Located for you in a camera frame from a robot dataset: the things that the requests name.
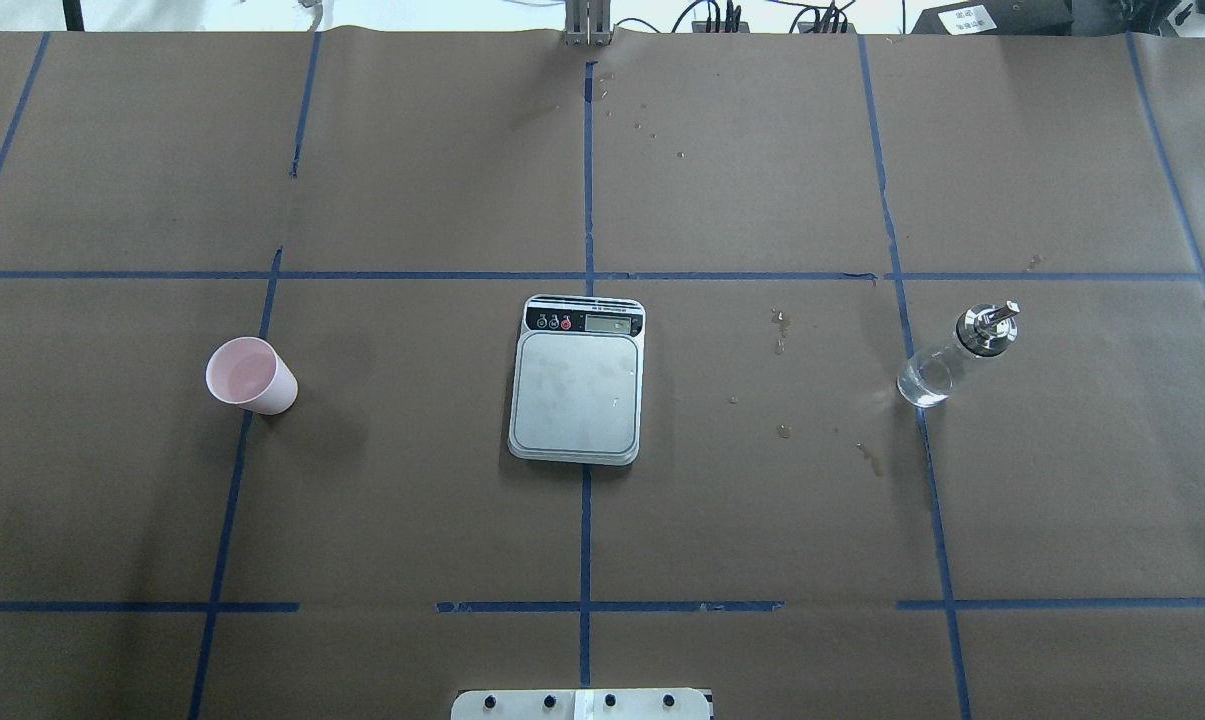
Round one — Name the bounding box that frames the pink plastic cup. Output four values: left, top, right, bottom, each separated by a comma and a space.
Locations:
204, 337, 299, 417

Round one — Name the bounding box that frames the glass sauce dispenser bottle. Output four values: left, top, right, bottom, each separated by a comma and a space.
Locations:
897, 299, 1022, 409

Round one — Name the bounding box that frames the white digital kitchen scale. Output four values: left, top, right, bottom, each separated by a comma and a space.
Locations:
507, 293, 647, 468

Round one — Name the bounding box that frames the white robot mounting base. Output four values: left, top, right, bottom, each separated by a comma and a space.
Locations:
449, 687, 715, 719

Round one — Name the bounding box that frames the black box with label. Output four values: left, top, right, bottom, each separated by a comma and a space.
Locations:
909, 1, 1074, 36

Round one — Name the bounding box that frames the aluminium frame post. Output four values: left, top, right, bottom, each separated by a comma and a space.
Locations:
564, 0, 615, 47

